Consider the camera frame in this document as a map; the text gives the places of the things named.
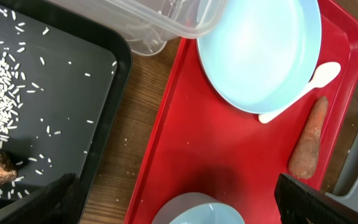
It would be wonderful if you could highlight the clear plastic bin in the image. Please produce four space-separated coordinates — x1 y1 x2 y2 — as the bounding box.
49 0 227 56

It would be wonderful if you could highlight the red plastic tray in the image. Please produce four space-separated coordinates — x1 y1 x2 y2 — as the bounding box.
124 0 358 223

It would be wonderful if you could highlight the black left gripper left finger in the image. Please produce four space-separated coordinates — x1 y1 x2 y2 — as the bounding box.
0 174 81 224

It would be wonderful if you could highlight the light blue plate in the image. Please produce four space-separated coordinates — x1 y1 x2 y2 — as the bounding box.
196 0 322 114

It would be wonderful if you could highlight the orange carrot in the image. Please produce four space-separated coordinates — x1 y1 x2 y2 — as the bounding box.
288 96 328 179

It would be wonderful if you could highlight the black tray bin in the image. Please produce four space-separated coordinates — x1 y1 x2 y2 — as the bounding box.
0 1 132 219

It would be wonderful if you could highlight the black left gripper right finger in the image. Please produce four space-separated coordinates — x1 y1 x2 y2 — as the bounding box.
274 173 358 224

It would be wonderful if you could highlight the small light blue bowl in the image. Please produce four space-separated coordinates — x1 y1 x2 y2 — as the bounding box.
152 192 245 224

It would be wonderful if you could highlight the white plastic spoon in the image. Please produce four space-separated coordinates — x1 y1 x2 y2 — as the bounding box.
258 62 341 124

